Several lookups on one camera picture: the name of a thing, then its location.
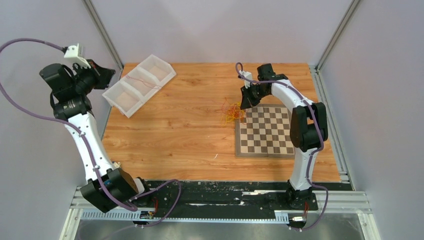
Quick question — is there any white three-compartment tray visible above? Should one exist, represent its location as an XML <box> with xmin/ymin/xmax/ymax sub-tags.
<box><xmin>102</xmin><ymin>54</ymin><xmax>177</xmax><ymax>118</ymax></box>

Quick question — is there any orange cable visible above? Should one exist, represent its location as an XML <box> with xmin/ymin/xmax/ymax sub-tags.
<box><xmin>221</xmin><ymin>97</ymin><xmax>248</xmax><ymax>125</ymax></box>

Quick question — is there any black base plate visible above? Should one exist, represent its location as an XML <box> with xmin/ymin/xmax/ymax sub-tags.
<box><xmin>115</xmin><ymin>179</ymin><xmax>354</xmax><ymax>220</ymax></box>

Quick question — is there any aluminium frame rail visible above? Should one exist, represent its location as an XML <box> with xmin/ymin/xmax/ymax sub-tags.
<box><xmin>70</xmin><ymin>190</ymin><xmax>372</xmax><ymax>224</ymax></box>

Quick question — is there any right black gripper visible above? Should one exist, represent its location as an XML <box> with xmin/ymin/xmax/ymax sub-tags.
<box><xmin>241</xmin><ymin>82</ymin><xmax>270</xmax><ymax>110</ymax></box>

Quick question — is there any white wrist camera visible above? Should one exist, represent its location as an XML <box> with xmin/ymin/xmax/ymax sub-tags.
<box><xmin>63</xmin><ymin>43</ymin><xmax>91</xmax><ymax>69</ymax></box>
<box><xmin>239</xmin><ymin>70</ymin><xmax>254</xmax><ymax>89</ymax></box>

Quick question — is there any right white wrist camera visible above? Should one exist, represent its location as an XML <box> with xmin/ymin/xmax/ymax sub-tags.
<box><xmin>239</xmin><ymin>70</ymin><xmax>254</xmax><ymax>89</ymax></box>

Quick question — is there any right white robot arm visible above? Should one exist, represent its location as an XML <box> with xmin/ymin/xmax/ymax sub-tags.
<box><xmin>235</xmin><ymin>62</ymin><xmax>329</xmax><ymax>209</ymax></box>

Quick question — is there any wooden chessboard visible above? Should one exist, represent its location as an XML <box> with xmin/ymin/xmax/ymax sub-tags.
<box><xmin>234</xmin><ymin>104</ymin><xmax>295</xmax><ymax>159</ymax></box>

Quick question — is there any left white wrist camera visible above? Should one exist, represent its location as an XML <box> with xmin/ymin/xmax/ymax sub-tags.
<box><xmin>63</xmin><ymin>43</ymin><xmax>91</xmax><ymax>69</ymax></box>

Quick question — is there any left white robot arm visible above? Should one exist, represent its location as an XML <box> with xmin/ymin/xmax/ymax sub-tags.
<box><xmin>39</xmin><ymin>59</ymin><xmax>153</xmax><ymax>213</ymax></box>

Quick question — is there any purple thin cable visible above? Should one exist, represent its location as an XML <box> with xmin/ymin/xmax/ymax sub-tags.
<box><xmin>125</xmin><ymin>74</ymin><xmax>163</xmax><ymax>90</ymax></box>

